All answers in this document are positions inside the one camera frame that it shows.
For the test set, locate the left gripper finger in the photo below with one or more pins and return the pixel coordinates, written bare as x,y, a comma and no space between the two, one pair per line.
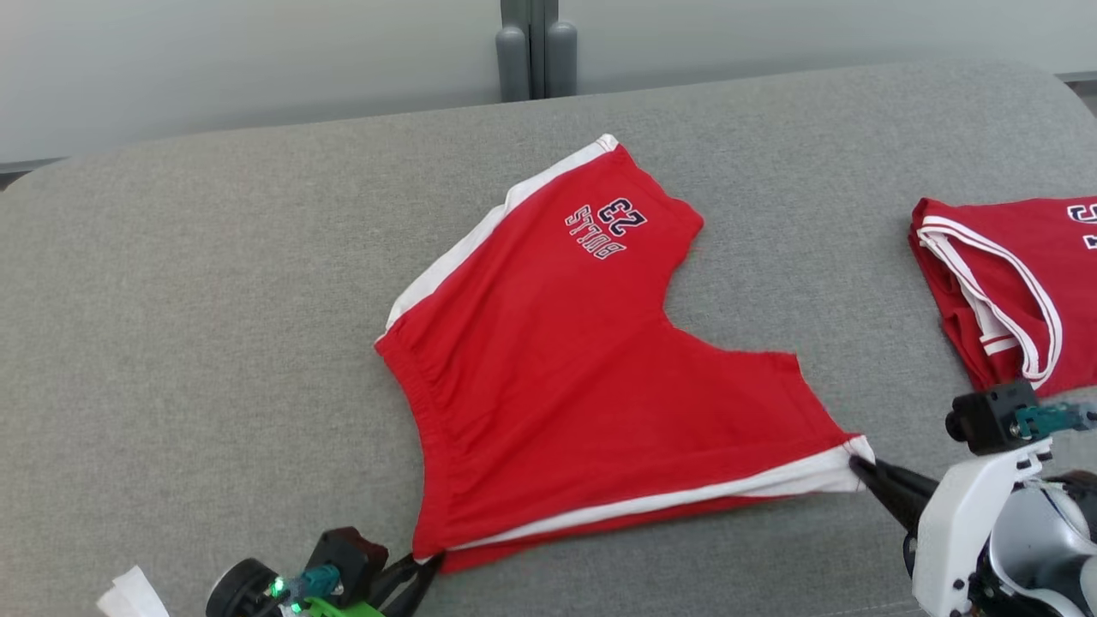
394,574
418,593

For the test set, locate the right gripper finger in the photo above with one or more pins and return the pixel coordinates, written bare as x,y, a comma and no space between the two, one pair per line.
904,484
904,512

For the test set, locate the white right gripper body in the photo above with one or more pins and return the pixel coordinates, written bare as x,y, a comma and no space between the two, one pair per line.
951,531

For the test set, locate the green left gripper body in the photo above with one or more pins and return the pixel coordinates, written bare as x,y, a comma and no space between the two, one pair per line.
338,608

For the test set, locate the red white-trimmed jersey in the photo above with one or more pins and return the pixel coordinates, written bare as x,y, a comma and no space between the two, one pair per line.
1011,291

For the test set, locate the red shorts white side stripes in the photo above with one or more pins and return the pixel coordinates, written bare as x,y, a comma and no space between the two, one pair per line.
557,386

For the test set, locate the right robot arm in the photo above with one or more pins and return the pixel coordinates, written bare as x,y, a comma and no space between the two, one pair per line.
1046,548

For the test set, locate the white tape tag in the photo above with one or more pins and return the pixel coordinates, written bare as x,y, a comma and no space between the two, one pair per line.
133,596

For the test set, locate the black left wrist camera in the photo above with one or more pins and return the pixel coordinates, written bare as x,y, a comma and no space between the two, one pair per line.
347,557

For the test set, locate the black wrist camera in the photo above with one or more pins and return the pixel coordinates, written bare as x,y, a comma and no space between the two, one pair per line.
347,557
990,416

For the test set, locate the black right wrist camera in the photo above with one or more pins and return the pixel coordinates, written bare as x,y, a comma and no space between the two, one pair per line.
990,416

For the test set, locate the grey partition post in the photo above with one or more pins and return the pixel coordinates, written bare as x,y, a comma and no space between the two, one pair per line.
536,51

